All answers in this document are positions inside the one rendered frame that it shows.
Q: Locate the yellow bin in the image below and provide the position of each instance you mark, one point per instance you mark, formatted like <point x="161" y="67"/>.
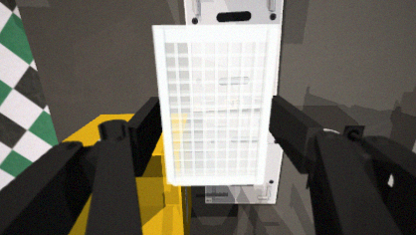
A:
<point x="164" y="209"/>

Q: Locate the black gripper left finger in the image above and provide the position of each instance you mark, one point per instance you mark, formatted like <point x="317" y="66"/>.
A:
<point x="34" y="202"/>

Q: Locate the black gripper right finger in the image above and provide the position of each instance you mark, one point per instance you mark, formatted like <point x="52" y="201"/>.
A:
<point x="344" y="199"/>

